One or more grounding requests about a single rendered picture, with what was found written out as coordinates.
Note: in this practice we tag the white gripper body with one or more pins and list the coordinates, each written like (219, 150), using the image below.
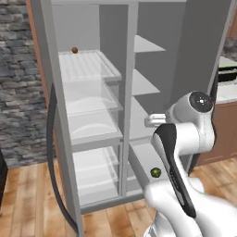
(155, 120)

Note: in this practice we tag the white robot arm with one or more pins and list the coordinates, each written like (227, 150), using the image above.
(197, 135)

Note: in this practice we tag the grey door shelf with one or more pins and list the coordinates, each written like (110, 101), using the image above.
(137, 123)
(142, 84)
(145, 44)

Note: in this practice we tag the green broccoli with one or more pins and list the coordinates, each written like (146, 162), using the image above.
(155, 172)

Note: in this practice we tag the clear fridge crisper drawer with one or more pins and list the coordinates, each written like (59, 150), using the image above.
(92, 120)

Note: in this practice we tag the clear freezer drawer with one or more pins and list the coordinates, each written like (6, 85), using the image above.
(95, 176)

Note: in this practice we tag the clear ribbed fridge shelf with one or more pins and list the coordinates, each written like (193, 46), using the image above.
(88, 66)

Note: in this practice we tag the grey left fridge door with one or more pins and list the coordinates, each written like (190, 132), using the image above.
(61, 123)

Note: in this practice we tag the grey fridge cabinet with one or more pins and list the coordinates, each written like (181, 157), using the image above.
(114, 31)

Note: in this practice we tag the brown garlic bulb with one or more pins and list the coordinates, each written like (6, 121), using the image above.
(74, 50)

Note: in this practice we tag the grey door bin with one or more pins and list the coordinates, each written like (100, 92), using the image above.
(145, 157)

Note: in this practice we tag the brown base cupboards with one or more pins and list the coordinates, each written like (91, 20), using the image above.
(225, 132)

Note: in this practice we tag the black hob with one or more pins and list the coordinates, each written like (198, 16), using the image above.
(228, 74)

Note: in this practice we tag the brown wooden side panel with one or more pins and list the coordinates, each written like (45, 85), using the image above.
(35, 40)

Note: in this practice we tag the black appliance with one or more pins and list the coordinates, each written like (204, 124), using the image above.
(2, 179)

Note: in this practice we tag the brown wall cupboard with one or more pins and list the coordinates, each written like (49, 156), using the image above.
(233, 27)

